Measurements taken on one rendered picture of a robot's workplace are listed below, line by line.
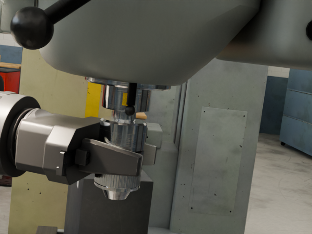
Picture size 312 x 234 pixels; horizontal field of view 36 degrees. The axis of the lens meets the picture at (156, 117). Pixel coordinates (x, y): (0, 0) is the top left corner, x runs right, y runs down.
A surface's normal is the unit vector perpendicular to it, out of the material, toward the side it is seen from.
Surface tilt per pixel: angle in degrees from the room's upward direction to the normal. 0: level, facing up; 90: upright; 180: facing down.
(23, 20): 74
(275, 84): 90
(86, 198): 90
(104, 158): 90
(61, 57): 130
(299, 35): 90
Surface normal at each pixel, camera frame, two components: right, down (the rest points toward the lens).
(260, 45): -0.99, 0.06
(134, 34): 0.07, 0.58
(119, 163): -0.26, 0.10
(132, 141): 0.49, 0.17
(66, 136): -0.08, -0.63
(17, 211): 0.14, 0.15
